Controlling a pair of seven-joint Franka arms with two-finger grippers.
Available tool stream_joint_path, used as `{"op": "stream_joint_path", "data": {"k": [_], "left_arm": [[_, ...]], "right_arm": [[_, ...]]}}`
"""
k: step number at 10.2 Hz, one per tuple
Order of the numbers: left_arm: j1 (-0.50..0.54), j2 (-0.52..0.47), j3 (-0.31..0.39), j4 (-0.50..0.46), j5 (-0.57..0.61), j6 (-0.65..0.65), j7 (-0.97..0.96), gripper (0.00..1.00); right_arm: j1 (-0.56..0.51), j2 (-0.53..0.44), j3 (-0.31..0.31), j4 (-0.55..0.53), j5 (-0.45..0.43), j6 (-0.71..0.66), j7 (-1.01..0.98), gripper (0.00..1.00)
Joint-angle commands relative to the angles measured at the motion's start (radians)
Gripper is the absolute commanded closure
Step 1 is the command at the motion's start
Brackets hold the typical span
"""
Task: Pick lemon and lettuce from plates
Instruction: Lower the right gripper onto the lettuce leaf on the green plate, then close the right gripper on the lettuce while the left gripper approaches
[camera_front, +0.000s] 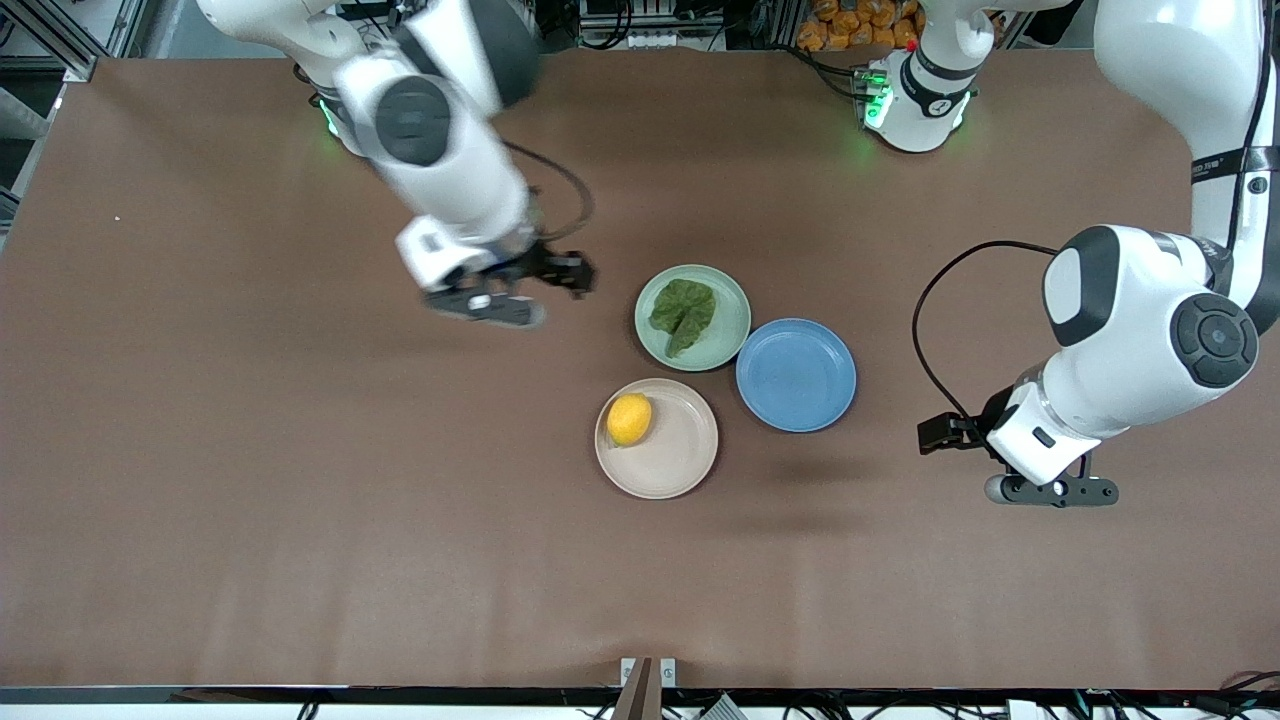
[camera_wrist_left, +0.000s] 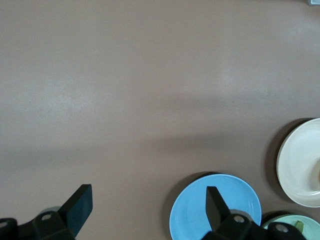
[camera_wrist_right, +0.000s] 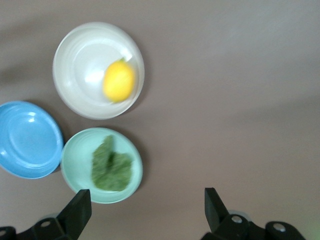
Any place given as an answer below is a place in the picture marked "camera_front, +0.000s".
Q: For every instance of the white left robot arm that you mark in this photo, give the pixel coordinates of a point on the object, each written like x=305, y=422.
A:
x=1130, y=340

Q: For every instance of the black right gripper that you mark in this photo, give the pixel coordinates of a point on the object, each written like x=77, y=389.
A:
x=540, y=263

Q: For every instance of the green round plate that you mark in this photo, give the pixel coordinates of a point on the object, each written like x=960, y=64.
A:
x=725, y=320

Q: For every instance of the blue round plate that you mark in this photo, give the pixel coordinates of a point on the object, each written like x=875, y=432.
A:
x=796, y=375

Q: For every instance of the bag of orange snacks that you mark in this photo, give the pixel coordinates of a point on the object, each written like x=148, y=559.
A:
x=850, y=25

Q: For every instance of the beige round plate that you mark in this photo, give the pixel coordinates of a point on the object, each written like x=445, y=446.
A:
x=675, y=450

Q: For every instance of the aluminium frame profile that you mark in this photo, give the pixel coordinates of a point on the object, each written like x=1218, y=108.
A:
x=60, y=45

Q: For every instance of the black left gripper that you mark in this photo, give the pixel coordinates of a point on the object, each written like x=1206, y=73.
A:
x=985, y=417

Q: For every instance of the green lettuce leaf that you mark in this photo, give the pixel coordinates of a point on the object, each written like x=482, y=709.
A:
x=682, y=310

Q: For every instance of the yellow lemon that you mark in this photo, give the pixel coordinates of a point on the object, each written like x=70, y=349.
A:
x=630, y=420

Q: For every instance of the metal table edge bracket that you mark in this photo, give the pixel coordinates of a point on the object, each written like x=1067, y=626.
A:
x=648, y=680

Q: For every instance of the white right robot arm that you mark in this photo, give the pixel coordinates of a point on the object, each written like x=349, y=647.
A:
x=440, y=180

